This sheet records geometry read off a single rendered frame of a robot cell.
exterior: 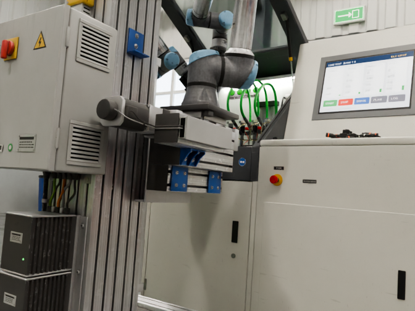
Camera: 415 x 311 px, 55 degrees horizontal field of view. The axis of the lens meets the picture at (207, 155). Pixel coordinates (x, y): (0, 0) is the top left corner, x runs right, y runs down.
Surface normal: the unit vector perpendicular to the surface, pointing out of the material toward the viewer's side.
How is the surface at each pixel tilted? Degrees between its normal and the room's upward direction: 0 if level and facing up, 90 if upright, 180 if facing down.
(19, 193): 90
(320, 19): 90
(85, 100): 90
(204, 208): 90
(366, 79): 76
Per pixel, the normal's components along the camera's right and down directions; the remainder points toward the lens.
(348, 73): -0.58, -0.34
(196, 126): 0.84, 0.01
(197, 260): -0.61, -0.11
